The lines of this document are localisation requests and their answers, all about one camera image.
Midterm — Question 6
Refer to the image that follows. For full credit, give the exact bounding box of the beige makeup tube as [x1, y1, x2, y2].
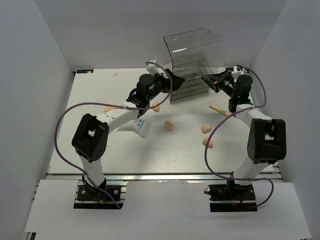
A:
[103, 106, 115, 113]

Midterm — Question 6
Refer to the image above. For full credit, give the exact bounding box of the beige makeup sponge right lower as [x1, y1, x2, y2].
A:
[202, 136, 214, 149]

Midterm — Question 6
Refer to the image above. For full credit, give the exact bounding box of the aluminium rail front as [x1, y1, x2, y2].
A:
[45, 164, 283, 182]

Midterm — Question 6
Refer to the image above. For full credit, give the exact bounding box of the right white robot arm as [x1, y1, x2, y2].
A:
[201, 70, 287, 200]

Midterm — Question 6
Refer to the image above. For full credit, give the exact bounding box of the beige rose-gold lipstick pen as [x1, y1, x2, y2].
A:
[209, 105, 230, 117]

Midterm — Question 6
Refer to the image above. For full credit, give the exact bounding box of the beige makeup sponge centre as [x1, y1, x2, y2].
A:
[164, 120, 173, 132]

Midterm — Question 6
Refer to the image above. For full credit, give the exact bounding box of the left blue table label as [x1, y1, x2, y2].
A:
[75, 69, 94, 74]

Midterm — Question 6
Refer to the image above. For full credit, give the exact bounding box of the beige makeup sponge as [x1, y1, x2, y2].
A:
[164, 120, 173, 132]
[152, 102, 160, 113]
[201, 124, 213, 134]
[202, 136, 214, 149]

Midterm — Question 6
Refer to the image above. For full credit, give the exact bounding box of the beige makeup sponge right upper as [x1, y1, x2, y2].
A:
[201, 124, 213, 134]

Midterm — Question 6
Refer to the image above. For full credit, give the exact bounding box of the white blue sachet packet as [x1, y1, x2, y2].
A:
[117, 118, 152, 139]

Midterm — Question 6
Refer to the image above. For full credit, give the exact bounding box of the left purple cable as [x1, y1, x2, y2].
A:
[55, 61, 174, 210]

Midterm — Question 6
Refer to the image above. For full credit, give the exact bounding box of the clear acrylic organizer box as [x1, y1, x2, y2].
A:
[163, 28, 226, 103]

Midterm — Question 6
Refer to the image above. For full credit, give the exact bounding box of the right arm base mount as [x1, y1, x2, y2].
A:
[203, 184, 258, 213]

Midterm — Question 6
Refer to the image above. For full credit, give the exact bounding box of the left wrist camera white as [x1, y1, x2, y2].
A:
[146, 58, 163, 76]

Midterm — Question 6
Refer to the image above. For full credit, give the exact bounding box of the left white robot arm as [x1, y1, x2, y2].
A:
[71, 67, 185, 200]

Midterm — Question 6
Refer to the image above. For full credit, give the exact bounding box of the beige makeup sponge far left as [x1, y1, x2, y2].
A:
[152, 102, 160, 113]

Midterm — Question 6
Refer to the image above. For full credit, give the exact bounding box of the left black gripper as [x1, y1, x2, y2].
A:
[146, 69, 185, 102]

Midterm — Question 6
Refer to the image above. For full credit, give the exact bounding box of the purple cable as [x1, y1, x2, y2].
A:
[55, 61, 174, 210]
[204, 66, 275, 208]

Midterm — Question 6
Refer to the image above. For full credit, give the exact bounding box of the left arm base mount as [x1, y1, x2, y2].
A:
[73, 182, 127, 210]

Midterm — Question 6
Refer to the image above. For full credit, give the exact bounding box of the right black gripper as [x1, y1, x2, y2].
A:
[200, 70, 237, 99]

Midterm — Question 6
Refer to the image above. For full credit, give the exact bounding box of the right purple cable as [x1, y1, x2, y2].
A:
[204, 66, 275, 208]

